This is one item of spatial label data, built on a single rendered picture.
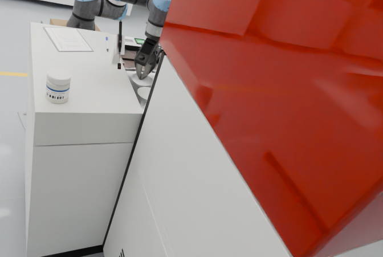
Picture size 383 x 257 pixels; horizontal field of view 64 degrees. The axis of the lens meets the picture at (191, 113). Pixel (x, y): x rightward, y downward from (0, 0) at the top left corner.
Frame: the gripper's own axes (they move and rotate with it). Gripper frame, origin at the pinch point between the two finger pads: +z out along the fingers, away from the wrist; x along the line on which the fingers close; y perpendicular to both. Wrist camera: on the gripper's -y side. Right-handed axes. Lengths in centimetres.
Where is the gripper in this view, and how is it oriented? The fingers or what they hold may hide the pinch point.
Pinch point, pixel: (140, 77)
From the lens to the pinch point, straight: 132.4
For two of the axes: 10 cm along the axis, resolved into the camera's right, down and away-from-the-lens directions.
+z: -3.2, 7.7, 5.5
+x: -9.2, -3.9, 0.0
